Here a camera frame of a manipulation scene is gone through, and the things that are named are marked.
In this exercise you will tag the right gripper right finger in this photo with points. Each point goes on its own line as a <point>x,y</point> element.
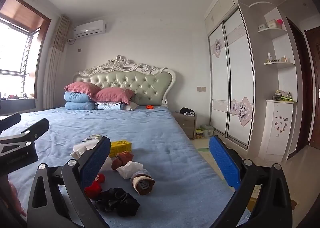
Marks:
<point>261,197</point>

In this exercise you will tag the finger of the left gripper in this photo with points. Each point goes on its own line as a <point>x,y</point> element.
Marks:
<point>29,135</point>
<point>9,121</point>

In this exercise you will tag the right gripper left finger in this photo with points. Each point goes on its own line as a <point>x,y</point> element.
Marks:
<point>57,197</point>

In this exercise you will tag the red snack bag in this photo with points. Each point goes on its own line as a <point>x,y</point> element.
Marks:
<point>95,188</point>

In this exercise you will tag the white plastic wrapper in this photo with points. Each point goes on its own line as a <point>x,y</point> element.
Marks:
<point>80,148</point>

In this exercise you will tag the black cloth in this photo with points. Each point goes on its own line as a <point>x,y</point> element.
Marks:
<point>187,112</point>
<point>118,201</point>

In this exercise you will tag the white tissue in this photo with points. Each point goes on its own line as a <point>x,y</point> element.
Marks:
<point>129,169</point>

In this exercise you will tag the dark red brown sock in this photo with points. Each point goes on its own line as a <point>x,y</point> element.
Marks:
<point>121,159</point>

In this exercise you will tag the yellow drink carton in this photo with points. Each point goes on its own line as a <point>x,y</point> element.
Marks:
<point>119,147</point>

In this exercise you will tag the blue brown sock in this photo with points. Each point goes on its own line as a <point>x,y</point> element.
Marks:
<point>142,182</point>

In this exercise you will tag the white blue milk carton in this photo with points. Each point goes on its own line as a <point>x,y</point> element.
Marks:
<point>92,138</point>

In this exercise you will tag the person's left hand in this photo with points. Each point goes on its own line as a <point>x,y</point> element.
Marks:
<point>17,204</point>

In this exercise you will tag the upper blue folded quilt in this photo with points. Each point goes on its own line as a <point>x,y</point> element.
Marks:
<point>76,97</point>

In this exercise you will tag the blue folded quilt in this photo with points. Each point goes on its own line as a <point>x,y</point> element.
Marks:
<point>76,97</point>
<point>79,106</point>

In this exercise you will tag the lower blue folded quilt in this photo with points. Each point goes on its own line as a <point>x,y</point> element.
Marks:
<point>79,106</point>

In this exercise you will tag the left pink pillow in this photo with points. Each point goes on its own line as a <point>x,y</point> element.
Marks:
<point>83,87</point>

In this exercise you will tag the pink pillow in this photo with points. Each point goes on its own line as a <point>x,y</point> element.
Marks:
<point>83,87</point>
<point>114,94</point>

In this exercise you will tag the beige striped curtain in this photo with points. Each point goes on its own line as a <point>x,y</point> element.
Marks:
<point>55,52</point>

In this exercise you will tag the white corner shelf cabinet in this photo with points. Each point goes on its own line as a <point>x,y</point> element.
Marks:
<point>276,67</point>

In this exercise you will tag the patterned folded blanket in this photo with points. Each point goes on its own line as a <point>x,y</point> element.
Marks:
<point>111,106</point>

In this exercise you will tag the right pink pillow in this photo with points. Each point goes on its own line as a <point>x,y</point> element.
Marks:
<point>114,94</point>

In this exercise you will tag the cartoon tree play mat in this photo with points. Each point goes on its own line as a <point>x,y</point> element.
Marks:
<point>202,146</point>

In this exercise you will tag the green white storage box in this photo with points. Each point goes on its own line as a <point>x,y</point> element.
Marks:
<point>207,130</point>

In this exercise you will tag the bed with blue sheet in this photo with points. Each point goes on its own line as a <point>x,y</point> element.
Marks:
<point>187,191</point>

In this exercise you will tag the toy on cabinet top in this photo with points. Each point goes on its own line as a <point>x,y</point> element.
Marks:
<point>282,95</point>

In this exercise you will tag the grey bedside nightstand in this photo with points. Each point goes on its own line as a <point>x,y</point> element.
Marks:
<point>187,123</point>

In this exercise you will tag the small orange object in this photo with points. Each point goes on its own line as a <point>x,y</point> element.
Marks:
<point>149,107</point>

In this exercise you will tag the white sliding door wardrobe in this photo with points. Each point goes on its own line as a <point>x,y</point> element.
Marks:
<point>231,72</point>

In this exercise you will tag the black cloth on nightstand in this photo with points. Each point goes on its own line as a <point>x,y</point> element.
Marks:
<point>187,112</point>

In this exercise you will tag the green tufted ornate headboard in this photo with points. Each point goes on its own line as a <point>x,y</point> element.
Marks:
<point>150,84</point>

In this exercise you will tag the brown wooden door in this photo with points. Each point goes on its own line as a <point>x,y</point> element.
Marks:
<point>312,37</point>

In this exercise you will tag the window with brown frame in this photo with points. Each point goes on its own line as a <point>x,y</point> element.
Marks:
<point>23,32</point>

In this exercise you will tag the white wall air conditioner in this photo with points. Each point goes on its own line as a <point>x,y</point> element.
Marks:
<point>90,29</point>

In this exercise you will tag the wall socket plate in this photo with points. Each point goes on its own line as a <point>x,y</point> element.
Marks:
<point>201,89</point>

